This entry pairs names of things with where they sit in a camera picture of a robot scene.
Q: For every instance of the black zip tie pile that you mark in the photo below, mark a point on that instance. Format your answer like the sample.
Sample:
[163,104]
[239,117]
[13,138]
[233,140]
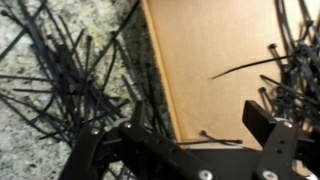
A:
[66,83]

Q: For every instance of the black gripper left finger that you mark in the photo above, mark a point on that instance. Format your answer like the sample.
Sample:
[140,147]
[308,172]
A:
[143,150]

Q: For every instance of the flat cardboard box white rim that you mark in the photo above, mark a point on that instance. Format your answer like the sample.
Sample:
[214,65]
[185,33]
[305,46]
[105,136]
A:
[206,40]

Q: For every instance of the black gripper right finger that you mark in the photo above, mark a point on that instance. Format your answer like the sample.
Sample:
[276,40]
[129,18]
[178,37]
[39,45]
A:
[276,143]

